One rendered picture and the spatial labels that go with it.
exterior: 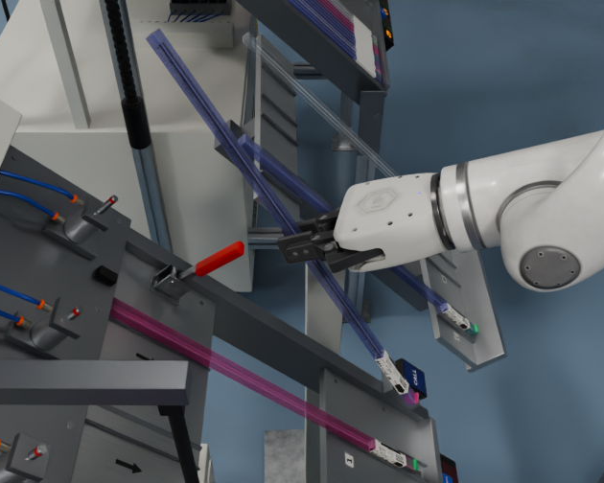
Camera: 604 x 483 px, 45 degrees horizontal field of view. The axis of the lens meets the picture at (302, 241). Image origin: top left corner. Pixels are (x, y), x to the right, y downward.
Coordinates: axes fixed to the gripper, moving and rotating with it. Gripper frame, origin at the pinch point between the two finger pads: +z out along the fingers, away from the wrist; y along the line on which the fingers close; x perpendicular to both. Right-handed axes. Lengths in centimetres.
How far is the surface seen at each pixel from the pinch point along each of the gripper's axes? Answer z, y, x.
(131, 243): 15.8, 4.3, -6.7
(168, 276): 12.6, 6.0, -2.9
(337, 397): 5.4, -1.2, 24.3
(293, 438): 51, -51, 87
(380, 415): 2.8, -4.2, 31.5
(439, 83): 21, -207, 72
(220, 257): 6.7, 4.8, -3.2
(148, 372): -9.1, 38.3, -18.7
